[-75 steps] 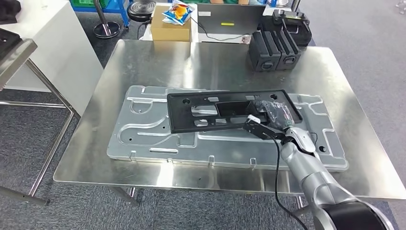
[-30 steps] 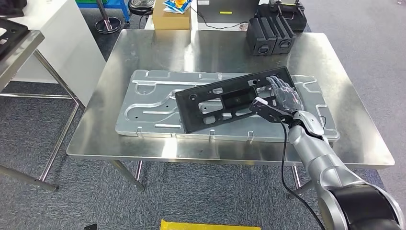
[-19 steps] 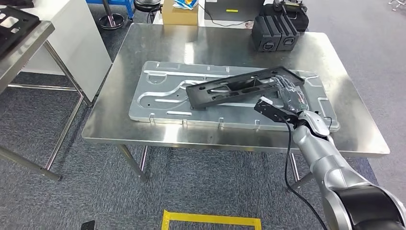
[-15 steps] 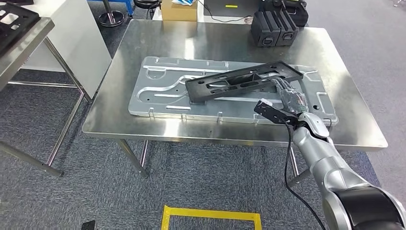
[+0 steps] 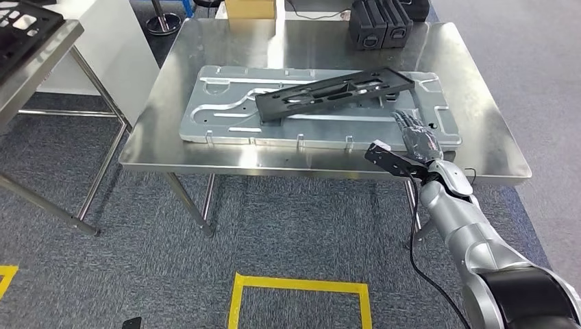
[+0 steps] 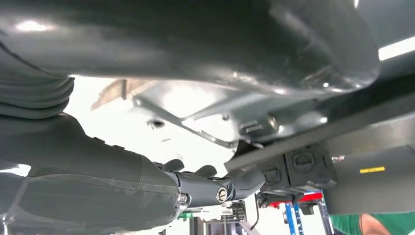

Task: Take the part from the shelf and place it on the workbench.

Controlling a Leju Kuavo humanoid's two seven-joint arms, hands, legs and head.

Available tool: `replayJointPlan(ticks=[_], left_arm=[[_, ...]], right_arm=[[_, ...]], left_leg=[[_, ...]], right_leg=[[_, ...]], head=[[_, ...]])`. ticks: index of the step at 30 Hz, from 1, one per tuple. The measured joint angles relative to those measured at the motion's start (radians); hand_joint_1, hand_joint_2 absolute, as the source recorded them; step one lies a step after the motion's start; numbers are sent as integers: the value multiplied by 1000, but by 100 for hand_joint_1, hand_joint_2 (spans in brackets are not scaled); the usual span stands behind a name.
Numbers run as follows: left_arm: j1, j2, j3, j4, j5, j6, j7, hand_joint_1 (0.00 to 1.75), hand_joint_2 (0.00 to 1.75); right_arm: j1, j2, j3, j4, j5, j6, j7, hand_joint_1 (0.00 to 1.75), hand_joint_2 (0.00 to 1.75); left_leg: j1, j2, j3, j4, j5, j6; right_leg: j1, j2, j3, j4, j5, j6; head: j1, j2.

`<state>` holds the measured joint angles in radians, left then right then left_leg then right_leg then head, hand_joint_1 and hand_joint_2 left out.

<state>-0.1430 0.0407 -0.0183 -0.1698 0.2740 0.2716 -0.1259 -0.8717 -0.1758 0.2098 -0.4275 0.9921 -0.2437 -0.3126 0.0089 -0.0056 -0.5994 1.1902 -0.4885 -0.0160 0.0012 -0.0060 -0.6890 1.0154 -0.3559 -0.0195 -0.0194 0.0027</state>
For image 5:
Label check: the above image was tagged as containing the white cabinet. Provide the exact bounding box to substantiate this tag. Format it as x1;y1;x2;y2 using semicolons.
36;0;160;127

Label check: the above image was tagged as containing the grey stamped metal panel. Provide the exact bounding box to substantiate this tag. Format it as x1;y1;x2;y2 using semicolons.
178;64;463;153

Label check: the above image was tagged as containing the stainless steel workbench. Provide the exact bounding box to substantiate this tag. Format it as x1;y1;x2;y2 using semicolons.
119;18;533;248

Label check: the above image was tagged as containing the chrome stanchion base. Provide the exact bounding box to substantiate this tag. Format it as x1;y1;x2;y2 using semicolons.
145;0;182;36

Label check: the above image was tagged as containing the yellow floor tape square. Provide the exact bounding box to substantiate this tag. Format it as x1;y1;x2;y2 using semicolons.
0;265;19;301
227;272;373;329

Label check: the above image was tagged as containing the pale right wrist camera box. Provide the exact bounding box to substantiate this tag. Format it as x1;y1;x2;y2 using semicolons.
364;139;393;168

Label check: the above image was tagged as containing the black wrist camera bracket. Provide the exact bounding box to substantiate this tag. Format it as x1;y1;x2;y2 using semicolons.
386;151;431;184

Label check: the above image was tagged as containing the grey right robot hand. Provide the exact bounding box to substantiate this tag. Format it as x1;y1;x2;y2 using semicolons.
392;110;445;163

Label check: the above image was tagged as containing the black plastic box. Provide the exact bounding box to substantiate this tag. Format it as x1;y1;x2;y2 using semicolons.
400;0;431;23

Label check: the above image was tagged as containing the brown cardboard box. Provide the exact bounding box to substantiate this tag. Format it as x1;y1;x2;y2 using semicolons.
224;0;277;20

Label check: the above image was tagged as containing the stainless steel side table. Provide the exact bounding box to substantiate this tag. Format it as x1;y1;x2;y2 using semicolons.
0;20;132;237

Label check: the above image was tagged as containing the thin black table cable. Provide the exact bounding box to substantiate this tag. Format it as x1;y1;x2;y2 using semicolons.
286;0;353;22

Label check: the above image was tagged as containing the black ribbed plastic case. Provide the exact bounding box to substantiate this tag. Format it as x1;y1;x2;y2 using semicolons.
348;0;389;51
380;0;414;49

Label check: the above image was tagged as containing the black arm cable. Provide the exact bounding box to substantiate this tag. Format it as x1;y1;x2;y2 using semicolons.
407;170;473;329

